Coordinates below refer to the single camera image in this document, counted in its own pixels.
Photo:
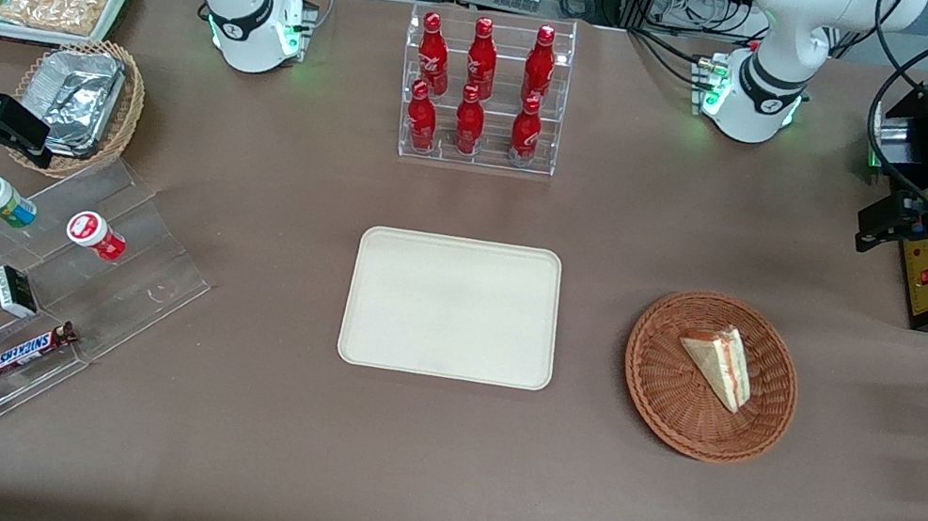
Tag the triangular sandwich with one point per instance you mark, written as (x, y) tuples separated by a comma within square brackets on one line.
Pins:
[(722, 368)]

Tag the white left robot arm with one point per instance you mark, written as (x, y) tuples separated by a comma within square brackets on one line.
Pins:
[(781, 30)]

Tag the light wicker basket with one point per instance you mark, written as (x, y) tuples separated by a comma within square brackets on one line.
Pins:
[(129, 115)]

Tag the brown round wicker basket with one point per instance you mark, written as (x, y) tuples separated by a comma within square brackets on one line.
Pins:
[(670, 392)]

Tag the cream rectangular tray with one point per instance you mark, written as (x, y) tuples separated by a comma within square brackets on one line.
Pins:
[(453, 306)]

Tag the aluminium foil containers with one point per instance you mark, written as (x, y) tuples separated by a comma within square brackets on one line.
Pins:
[(77, 99)]

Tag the red lid snack cup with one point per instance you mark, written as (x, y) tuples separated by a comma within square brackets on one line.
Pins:
[(92, 232)]

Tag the large clear cracker bag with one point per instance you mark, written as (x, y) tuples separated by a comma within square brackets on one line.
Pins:
[(50, 8)]

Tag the small black box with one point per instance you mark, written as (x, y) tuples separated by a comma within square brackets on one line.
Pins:
[(14, 292)]

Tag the clear acrylic stepped stand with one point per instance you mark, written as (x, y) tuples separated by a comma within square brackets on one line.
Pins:
[(138, 270)]

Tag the Snickers chocolate bar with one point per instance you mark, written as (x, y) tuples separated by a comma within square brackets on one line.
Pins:
[(28, 351)]

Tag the red cola bottle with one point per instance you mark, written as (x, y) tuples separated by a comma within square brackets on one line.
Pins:
[(469, 123), (433, 50), (526, 130), (422, 119), (481, 58), (540, 64)]

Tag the clear acrylic bottle rack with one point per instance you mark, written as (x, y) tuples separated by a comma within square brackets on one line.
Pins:
[(488, 150)]

